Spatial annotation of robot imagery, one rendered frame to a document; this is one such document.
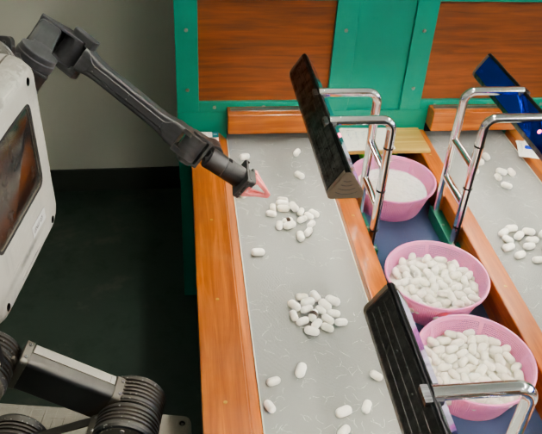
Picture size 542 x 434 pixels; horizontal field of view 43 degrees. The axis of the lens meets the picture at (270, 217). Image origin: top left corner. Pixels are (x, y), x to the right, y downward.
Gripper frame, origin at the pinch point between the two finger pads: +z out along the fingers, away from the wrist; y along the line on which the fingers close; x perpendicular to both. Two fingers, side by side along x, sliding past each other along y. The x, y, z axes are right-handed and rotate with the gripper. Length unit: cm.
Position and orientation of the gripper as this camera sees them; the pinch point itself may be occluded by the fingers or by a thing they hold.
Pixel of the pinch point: (266, 194)
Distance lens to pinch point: 181.3
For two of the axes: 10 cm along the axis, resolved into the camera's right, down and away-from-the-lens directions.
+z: 7.7, 4.8, 4.2
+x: -6.4, 6.6, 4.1
